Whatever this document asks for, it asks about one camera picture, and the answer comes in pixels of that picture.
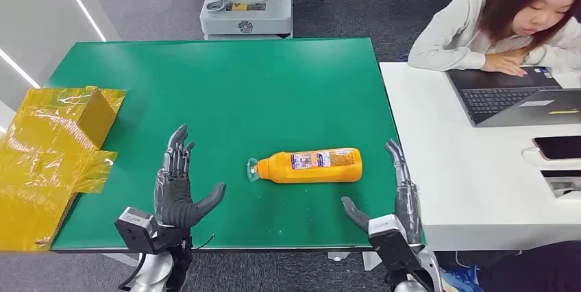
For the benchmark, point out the person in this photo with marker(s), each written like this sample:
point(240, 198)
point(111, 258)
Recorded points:
point(458, 31)

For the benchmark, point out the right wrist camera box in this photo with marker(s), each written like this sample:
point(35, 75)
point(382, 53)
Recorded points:
point(392, 244)

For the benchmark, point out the person's leg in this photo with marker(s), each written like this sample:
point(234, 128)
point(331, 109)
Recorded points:
point(535, 269)

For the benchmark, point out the person's hand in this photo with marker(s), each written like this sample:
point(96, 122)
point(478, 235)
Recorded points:
point(504, 63)

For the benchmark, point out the white table leg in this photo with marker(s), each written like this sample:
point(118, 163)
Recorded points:
point(122, 259)

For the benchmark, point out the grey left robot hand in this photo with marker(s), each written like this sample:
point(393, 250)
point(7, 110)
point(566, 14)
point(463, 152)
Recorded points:
point(172, 199)

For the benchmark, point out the white desktop device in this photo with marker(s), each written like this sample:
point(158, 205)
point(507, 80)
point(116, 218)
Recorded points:
point(563, 185)

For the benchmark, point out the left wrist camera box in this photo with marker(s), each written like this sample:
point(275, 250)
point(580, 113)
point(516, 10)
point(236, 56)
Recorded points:
point(136, 231)

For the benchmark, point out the white robot base machine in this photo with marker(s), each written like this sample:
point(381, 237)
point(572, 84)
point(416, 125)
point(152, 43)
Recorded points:
point(254, 17)

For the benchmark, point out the black smartphone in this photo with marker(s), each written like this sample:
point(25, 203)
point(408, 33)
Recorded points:
point(560, 147)

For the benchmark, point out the white table bracket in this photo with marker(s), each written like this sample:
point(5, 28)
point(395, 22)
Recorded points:
point(371, 260)
point(338, 256)

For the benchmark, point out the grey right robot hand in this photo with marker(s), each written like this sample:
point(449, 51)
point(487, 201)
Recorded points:
point(407, 208)

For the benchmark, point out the orange plastic bottle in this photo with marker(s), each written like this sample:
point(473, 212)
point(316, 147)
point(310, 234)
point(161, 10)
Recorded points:
point(313, 166)

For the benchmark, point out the yellow film-wrapped cardboard box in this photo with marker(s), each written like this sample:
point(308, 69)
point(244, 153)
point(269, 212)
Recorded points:
point(41, 162)

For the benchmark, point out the dark grey laptop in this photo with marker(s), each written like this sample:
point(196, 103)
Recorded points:
point(499, 94)

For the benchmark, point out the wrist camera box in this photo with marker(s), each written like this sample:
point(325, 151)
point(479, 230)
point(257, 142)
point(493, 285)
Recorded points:
point(392, 244)
point(136, 231)

